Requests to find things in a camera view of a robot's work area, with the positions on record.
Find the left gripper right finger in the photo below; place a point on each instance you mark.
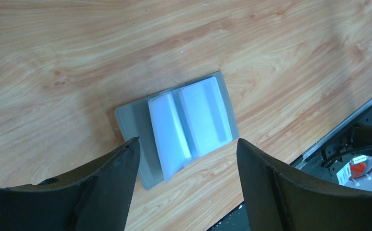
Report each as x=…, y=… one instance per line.
x=279, y=197

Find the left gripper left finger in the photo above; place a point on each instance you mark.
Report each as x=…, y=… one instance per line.
x=93, y=197

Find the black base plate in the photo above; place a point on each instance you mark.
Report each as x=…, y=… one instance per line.
x=330, y=162

